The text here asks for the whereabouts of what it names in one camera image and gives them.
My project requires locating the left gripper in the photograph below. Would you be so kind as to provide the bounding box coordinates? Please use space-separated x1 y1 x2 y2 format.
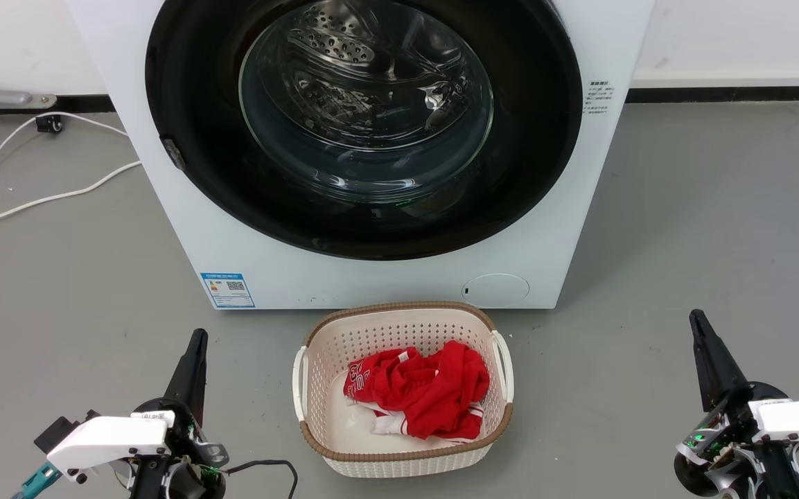
129 329 231 499

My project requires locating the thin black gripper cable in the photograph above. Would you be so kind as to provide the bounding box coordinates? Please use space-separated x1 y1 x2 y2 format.
222 459 299 499

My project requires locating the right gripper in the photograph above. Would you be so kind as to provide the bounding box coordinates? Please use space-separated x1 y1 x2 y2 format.
674 309 799 499

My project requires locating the red and white garment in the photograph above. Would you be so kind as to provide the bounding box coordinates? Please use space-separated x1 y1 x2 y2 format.
342 340 491 443

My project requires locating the small text instruction sticker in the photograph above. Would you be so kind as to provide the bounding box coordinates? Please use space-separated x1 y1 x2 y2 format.
583 80 612 116

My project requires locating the teal cable connector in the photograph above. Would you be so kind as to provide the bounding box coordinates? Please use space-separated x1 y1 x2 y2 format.
11 463 64 499

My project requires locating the white front-load washing machine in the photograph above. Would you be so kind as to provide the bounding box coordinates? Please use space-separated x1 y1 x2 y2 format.
67 0 656 310

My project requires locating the round white filter cover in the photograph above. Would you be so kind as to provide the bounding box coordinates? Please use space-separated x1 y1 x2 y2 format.
462 273 530 304

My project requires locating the cream plastic laundry basket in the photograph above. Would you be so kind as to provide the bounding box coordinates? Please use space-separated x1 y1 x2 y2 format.
292 301 515 479

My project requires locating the black round washer door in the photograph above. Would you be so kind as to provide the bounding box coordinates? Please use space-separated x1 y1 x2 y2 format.
144 0 583 261

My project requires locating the blue energy label sticker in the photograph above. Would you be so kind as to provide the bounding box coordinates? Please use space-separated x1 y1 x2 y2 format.
200 272 256 309

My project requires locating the thick white hose cable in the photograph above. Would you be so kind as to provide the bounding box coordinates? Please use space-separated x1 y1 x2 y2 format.
0 161 142 234

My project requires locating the stainless steel washing drum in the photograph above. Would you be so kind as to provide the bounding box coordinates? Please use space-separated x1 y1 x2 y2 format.
240 0 495 150

